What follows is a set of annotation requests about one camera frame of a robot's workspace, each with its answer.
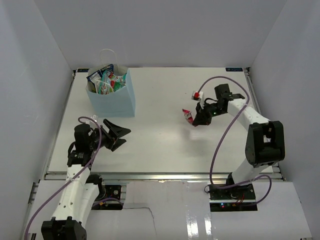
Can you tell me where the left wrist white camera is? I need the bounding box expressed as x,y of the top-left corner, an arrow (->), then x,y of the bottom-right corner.
85,114 -> 99,125

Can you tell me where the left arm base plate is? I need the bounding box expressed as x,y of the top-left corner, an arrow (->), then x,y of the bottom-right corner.
91,185 -> 123,211

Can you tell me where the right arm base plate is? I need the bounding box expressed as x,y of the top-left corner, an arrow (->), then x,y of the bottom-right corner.
203,183 -> 258,213

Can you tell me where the small red candy packet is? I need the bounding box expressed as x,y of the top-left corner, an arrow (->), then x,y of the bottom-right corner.
182,108 -> 194,125

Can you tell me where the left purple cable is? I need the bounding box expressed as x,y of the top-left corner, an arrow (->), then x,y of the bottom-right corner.
24,116 -> 103,240

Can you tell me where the blue snack bag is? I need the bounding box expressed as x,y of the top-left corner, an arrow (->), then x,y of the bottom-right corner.
86,64 -> 114,83

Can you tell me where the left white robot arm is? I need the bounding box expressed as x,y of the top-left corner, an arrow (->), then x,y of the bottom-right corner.
41,117 -> 131,240

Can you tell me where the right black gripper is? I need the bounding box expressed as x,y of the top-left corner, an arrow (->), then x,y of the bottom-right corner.
192,100 -> 226,126

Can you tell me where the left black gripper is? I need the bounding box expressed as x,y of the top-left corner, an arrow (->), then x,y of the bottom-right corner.
88,118 -> 131,152

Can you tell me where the light blue paper bag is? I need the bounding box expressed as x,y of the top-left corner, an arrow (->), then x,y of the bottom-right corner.
86,48 -> 136,118

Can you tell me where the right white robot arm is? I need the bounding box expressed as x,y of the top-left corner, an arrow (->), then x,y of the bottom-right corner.
191,83 -> 285,200

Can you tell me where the teal candy bag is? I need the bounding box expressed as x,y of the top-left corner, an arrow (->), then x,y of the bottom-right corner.
95,71 -> 127,95

